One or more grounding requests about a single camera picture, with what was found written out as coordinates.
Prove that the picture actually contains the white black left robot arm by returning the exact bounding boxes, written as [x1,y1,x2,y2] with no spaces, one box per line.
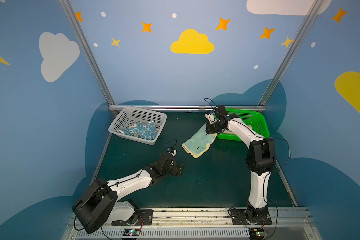
[72,151,185,234]

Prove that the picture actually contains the left aluminium frame post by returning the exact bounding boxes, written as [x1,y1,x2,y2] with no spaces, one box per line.
[59,0,119,117]

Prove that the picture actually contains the green perforated plastic basket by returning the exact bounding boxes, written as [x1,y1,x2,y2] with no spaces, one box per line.
[217,109,270,142]

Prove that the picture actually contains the right green circuit board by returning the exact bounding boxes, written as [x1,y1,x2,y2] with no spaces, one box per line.
[249,228,267,240]

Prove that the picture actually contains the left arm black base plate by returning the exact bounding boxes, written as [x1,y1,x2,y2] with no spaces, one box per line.
[111,210,154,226]

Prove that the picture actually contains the green circuit board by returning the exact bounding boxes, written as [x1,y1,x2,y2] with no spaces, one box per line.
[249,228,267,240]
[122,229,141,237]

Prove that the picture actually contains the pale yellow towel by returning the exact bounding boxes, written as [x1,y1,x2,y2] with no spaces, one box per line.
[182,124,217,159]

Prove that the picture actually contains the aluminium frame post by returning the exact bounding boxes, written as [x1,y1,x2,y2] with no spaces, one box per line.
[254,0,325,112]
[59,0,119,117]

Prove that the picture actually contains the white perforated plastic basket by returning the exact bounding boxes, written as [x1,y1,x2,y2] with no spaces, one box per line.
[109,107,167,145]

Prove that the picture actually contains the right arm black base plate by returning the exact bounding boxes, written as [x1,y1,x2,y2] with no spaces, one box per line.
[228,208,273,225]

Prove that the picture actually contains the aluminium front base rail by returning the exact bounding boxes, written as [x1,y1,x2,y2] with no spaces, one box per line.
[62,207,322,240]

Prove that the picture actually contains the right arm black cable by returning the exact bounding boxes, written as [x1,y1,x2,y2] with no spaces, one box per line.
[269,137,291,172]

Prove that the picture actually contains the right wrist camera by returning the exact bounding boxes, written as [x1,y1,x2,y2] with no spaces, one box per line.
[205,111,216,124]

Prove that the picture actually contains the teal patterned towel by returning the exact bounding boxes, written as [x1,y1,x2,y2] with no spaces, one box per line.
[116,121,158,141]

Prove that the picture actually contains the aluminium back frame rail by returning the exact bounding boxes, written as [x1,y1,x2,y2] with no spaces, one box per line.
[109,105,266,112]

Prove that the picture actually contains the left green circuit board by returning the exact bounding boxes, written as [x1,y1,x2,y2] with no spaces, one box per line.
[122,229,141,237]

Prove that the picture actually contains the right aluminium frame post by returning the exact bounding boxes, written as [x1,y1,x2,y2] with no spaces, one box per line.
[254,0,325,112]

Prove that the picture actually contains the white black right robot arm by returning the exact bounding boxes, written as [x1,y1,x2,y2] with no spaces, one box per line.
[206,105,276,225]

